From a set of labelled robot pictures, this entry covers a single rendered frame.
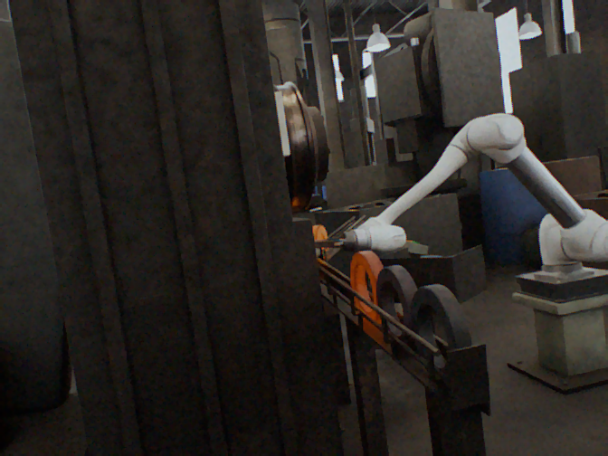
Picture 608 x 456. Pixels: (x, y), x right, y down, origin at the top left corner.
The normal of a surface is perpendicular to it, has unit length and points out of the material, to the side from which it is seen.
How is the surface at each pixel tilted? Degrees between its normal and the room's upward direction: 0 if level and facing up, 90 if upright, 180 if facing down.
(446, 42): 90
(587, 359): 90
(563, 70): 90
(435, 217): 90
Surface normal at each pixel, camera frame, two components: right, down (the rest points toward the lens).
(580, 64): 0.33, 0.04
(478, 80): 0.56, 0.00
